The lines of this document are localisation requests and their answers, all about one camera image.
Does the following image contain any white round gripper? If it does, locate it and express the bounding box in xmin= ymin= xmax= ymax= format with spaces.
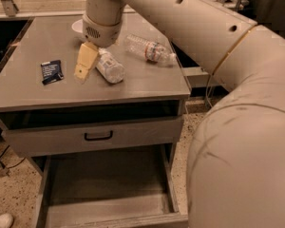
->
xmin=74 ymin=14 xmax=122 ymax=82

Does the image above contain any blue label plastic bottle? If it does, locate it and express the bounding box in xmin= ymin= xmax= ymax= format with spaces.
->
xmin=96 ymin=48 xmax=125 ymax=84

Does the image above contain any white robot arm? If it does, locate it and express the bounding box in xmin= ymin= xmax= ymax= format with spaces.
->
xmin=83 ymin=0 xmax=285 ymax=228

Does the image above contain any clear crushed water bottle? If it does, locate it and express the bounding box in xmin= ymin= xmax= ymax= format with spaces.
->
xmin=123 ymin=34 xmax=177 ymax=67

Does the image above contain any grey drawer cabinet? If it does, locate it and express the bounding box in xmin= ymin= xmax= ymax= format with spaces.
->
xmin=0 ymin=14 xmax=193 ymax=228

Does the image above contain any grey upper drawer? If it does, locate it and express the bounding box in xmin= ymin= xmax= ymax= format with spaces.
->
xmin=3 ymin=117 xmax=183 ymax=157

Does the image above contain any open grey middle drawer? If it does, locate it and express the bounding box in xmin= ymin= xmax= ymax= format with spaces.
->
xmin=32 ymin=145 xmax=188 ymax=228

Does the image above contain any white ceramic bowl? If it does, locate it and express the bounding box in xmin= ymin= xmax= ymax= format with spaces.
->
xmin=71 ymin=19 xmax=83 ymax=33

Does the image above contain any dark blue snack packet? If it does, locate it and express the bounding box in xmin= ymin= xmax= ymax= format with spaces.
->
xmin=41 ymin=60 xmax=64 ymax=86

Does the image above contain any white sneaker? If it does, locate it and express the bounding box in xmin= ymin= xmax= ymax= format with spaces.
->
xmin=0 ymin=213 xmax=14 ymax=228

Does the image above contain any black drawer handle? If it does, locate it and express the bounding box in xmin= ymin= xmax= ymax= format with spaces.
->
xmin=84 ymin=130 xmax=113 ymax=142

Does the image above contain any metal counter rail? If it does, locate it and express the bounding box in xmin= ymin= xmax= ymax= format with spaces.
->
xmin=0 ymin=0 xmax=137 ymax=20

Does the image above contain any grey metal bracket box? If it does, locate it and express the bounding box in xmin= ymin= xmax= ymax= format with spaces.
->
xmin=182 ymin=66 xmax=219 ymax=88

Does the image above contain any black floor cable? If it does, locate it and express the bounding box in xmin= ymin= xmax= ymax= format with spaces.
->
xmin=0 ymin=144 xmax=27 ymax=176

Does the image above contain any grey cable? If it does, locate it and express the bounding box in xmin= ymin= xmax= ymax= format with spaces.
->
xmin=204 ymin=74 xmax=215 ymax=109

